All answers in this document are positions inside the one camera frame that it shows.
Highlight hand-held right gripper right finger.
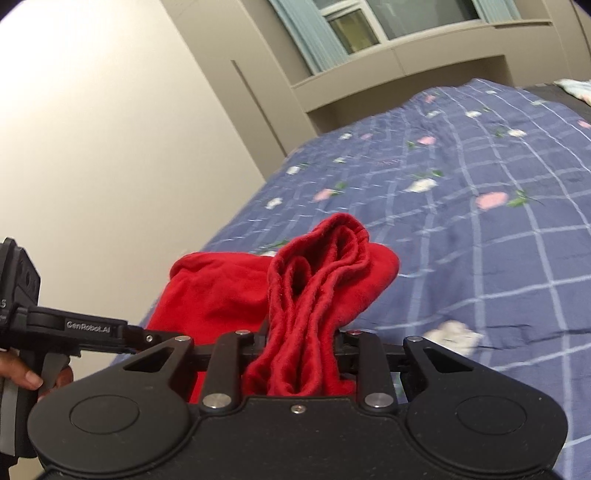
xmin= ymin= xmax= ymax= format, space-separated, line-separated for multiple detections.
xmin=337 ymin=330 xmax=467 ymax=414

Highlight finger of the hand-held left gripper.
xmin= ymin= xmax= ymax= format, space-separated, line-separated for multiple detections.
xmin=120 ymin=324 xmax=183 ymax=356

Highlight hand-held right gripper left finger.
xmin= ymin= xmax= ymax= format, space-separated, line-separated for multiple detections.
xmin=122 ymin=323 xmax=269 ymax=411

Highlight red pants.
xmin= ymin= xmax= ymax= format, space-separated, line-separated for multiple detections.
xmin=139 ymin=212 xmax=400 ymax=407

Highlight person's left hand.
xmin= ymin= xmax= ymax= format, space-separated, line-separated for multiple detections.
xmin=0 ymin=350 xmax=75 ymax=392

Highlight blue checked floral blanket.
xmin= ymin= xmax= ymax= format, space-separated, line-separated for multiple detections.
xmin=134 ymin=78 xmax=591 ymax=480

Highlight beige built-in cabinet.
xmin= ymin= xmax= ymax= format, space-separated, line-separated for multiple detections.
xmin=161 ymin=0 xmax=591 ymax=160

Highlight dark mattress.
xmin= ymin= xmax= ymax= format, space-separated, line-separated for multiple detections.
xmin=521 ymin=83 xmax=591 ymax=114

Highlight wide blue curtain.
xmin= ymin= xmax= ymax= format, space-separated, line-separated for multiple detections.
xmin=269 ymin=0 xmax=350 ymax=75

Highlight window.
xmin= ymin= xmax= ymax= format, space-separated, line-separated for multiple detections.
xmin=314 ymin=0 xmax=490 ymax=58

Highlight light floral pillow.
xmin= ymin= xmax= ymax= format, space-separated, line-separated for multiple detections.
xmin=553 ymin=78 xmax=591 ymax=106

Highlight narrow blue curtain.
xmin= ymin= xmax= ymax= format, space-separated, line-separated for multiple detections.
xmin=473 ymin=0 xmax=526 ymax=22

